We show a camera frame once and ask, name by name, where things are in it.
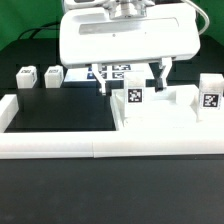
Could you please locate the white sheet with AprilTags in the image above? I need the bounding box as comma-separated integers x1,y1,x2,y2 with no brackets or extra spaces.
64,63,154,82

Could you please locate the white U-shaped obstacle fence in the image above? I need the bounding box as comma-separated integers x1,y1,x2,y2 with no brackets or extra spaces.
0,94,224,159

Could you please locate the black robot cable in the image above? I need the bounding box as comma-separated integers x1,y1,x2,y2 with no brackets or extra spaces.
17,21,62,41

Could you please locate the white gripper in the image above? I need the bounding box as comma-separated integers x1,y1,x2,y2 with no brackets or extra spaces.
59,7,200,96

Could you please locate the white square table top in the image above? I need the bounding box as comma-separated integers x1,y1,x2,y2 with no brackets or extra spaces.
110,85,224,131

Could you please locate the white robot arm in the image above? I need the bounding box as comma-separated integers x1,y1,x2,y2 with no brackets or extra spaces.
59,0,200,90

